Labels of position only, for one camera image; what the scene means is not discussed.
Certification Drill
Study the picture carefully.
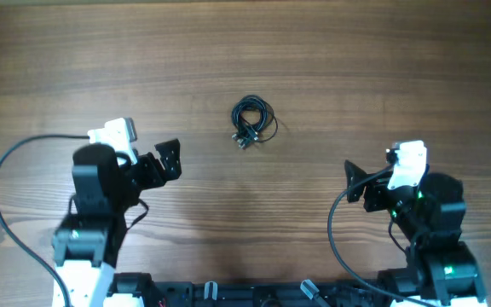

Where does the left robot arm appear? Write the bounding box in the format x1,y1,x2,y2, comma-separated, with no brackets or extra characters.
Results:
52,139,182,306

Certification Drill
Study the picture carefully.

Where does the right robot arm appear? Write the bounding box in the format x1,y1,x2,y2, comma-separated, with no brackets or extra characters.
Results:
344,160,487,306

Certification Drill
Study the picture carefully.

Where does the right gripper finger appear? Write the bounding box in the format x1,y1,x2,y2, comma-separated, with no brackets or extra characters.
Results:
344,159,367,188
347,174,374,202

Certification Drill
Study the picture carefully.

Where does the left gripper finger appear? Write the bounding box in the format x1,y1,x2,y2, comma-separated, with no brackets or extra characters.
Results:
154,139,182,179
149,153,168,184

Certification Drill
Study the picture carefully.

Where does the black cable bundle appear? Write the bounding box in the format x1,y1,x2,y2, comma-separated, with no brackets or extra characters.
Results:
230,94,280,150

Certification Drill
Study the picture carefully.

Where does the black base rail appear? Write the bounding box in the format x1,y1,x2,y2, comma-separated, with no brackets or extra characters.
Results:
102,273,391,307

